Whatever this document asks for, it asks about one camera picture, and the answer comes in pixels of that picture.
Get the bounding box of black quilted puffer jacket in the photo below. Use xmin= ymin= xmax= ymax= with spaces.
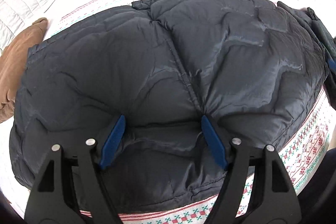
xmin=8 ymin=0 xmax=336 ymax=214

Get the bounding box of brown folded garment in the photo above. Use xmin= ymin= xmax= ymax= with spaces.
xmin=0 ymin=18 xmax=49 ymax=122

